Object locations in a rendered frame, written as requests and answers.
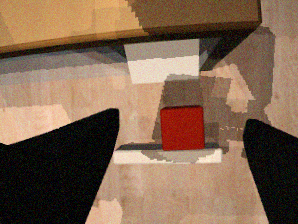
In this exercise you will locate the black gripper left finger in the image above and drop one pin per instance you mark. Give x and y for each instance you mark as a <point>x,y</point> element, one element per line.
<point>53,178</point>

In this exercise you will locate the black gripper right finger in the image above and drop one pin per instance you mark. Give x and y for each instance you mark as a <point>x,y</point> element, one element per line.
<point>273,163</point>

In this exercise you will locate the red cube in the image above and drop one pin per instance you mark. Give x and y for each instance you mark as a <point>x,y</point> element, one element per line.
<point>182,128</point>

